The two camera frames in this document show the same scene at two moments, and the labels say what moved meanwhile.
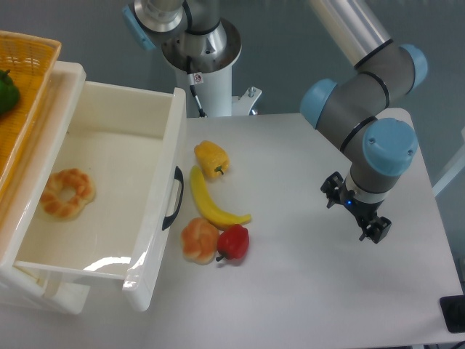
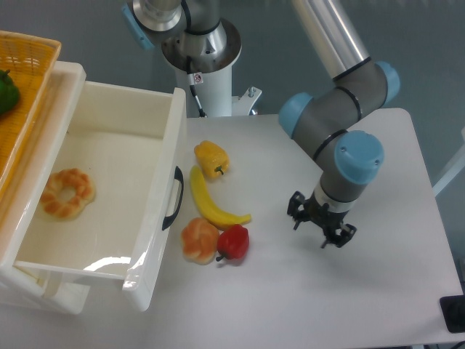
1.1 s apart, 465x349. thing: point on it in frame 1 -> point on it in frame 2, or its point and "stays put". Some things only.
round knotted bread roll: (200, 238) stays put
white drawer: (108, 190) stays put
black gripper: (375, 229) -> (322, 215)
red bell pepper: (233, 242) stays put
